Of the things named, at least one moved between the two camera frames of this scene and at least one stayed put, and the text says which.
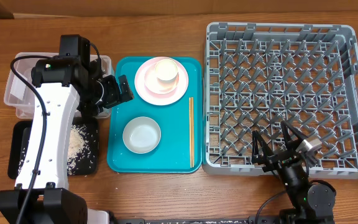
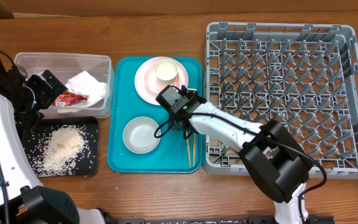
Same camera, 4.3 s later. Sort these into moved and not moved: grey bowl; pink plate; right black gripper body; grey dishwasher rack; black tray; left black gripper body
Moved: right black gripper body; left black gripper body
Not moved: grey dishwasher rack; black tray; grey bowl; pink plate
